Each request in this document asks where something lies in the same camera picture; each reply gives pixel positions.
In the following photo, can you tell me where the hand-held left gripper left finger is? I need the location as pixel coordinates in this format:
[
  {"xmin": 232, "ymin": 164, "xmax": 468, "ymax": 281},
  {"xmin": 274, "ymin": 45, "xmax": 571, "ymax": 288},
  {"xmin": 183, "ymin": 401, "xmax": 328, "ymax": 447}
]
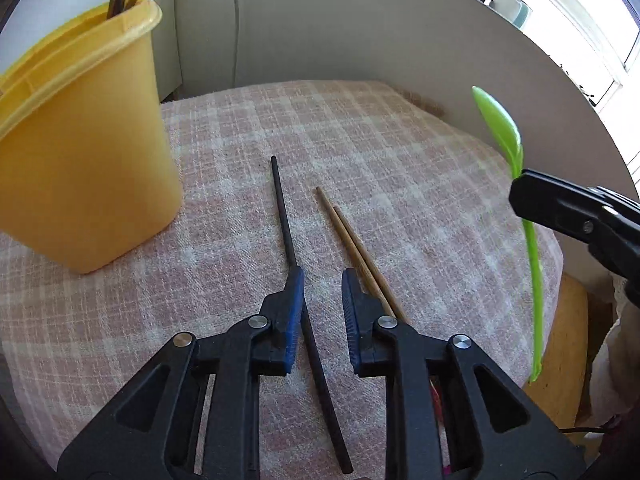
[{"xmin": 57, "ymin": 266, "xmax": 305, "ymax": 480}]

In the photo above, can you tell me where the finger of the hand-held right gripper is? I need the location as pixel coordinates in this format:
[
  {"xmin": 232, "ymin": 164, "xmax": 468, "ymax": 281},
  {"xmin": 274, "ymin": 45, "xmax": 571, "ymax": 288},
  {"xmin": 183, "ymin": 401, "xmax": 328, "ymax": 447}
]
[{"xmin": 509, "ymin": 169, "xmax": 640, "ymax": 306}]

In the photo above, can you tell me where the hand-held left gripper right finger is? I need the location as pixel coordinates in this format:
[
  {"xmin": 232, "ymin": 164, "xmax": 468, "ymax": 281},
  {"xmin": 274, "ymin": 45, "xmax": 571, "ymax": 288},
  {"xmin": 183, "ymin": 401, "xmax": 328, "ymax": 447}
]
[{"xmin": 341, "ymin": 268, "xmax": 586, "ymax": 480}]

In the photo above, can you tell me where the green plastic spoon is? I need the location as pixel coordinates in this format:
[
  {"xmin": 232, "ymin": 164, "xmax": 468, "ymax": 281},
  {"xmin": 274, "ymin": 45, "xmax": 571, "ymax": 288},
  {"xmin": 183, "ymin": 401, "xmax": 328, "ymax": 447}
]
[{"xmin": 471, "ymin": 86, "xmax": 546, "ymax": 384}]

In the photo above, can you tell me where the yellow plastic container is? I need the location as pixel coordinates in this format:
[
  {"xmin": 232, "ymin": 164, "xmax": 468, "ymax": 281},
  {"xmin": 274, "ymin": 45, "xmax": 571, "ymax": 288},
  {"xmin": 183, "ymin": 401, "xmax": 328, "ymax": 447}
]
[{"xmin": 0, "ymin": 0, "xmax": 183, "ymax": 275}]

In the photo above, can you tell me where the person's right hand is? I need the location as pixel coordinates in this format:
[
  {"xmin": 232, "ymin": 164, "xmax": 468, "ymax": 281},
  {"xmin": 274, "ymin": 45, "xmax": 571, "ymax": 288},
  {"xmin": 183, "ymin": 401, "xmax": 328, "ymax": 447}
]
[{"xmin": 590, "ymin": 279, "xmax": 640, "ymax": 413}]

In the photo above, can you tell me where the pink plaid cloth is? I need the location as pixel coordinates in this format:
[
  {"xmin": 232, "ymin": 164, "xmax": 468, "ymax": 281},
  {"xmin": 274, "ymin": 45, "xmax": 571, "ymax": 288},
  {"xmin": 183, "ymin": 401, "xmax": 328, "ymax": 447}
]
[{"xmin": 0, "ymin": 79, "xmax": 563, "ymax": 480}]

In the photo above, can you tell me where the white and teal kettle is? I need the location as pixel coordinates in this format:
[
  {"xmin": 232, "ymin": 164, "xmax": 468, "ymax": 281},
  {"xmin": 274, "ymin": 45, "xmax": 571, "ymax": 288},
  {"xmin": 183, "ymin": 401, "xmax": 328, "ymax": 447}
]
[{"xmin": 490, "ymin": 0, "xmax": 534, "ymax": 27}]

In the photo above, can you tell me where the white window frame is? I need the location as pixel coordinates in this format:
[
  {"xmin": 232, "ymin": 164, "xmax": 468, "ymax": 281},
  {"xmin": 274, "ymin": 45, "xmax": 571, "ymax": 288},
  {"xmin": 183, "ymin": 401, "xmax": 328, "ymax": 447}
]
[{"xmin": 480, "ymin": 0, "xmax": 640, "ymax": 111}]

